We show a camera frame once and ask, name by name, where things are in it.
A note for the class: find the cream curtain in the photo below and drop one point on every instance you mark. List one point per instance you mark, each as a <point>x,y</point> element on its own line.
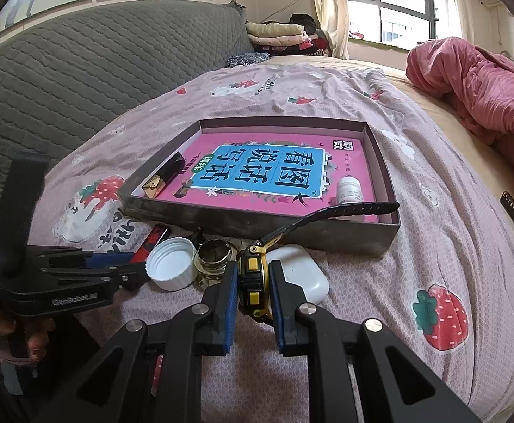
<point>327,4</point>
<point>455,0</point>

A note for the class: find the stack of folded clothes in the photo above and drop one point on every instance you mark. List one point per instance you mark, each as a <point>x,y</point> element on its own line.
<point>279,33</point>

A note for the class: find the grey quilted headboard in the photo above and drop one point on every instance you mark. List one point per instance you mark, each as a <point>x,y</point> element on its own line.
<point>85,75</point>

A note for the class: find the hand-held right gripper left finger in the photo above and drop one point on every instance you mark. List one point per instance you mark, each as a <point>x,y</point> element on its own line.
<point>229,317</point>

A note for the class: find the yellow and black wristwatch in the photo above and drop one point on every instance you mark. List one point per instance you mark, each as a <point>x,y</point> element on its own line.
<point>252,280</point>

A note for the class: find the black and gold lipstick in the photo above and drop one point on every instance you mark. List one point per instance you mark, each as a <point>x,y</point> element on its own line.
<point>162,178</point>

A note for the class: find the dark patterned cloth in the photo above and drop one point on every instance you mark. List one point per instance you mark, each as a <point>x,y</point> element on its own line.
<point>247,59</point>

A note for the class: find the white ribbed bottle cap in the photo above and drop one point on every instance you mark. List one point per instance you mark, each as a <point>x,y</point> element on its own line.
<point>168,266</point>

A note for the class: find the brass threaded fitting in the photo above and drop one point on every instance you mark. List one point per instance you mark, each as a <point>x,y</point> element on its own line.
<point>212,260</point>

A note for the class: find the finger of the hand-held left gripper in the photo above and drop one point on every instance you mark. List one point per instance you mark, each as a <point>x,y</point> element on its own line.
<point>107,259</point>
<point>124,275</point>

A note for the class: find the red and black lighter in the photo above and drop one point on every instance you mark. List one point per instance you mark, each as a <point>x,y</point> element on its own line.
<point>153,240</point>

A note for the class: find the pink and blue book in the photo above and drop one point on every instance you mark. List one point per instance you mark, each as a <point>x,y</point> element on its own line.
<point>257,172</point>

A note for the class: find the person's left hand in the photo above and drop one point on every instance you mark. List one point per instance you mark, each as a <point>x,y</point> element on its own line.
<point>32,339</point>

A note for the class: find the window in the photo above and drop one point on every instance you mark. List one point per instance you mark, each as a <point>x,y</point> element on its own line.
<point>393,0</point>

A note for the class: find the pink quilt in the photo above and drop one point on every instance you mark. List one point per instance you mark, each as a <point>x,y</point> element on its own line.
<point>481,88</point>

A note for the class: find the small white bottle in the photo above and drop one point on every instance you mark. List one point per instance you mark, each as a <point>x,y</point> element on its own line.
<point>350,194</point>

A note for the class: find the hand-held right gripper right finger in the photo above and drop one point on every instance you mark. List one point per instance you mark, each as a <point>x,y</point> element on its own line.
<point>279,317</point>

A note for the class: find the shallow grey cardboard box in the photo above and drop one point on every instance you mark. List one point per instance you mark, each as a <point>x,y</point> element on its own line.
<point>248,229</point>

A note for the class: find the white earbuds case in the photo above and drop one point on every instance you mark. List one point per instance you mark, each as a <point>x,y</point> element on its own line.
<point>303,273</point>

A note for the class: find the beige bed sheet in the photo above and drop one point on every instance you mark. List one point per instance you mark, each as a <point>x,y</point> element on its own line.
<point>459,150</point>

